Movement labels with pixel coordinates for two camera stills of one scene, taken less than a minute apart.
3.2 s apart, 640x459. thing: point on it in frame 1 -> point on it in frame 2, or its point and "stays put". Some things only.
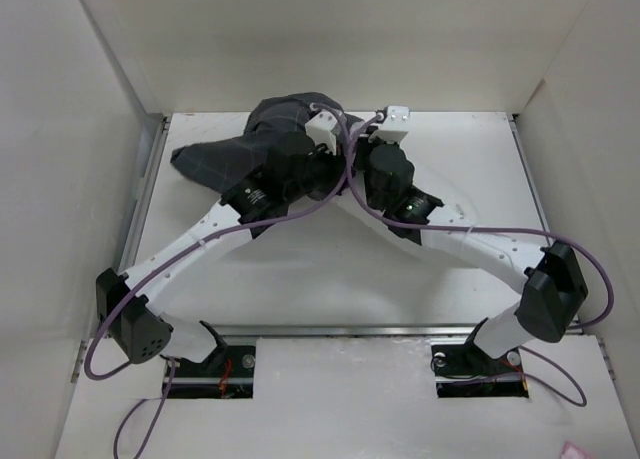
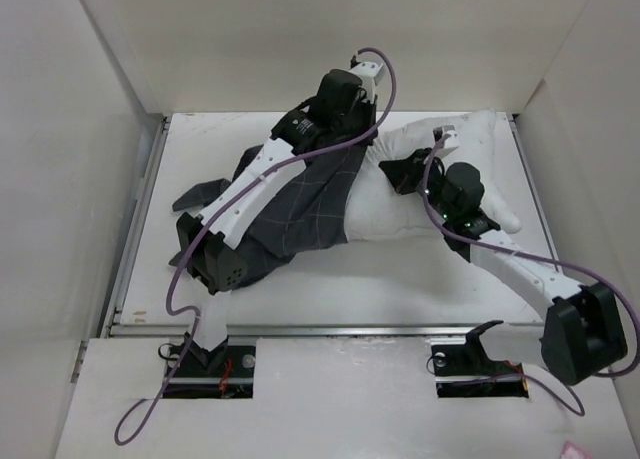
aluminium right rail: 512,121 stays put
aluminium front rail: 414,330 stays put
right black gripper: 364,146 -> 401,173
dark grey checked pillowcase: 219,164 -> 312,216
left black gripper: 337,164 -> 369,109
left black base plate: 227,373 stays put
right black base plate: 465,371 stays put
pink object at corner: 570,451 stays put
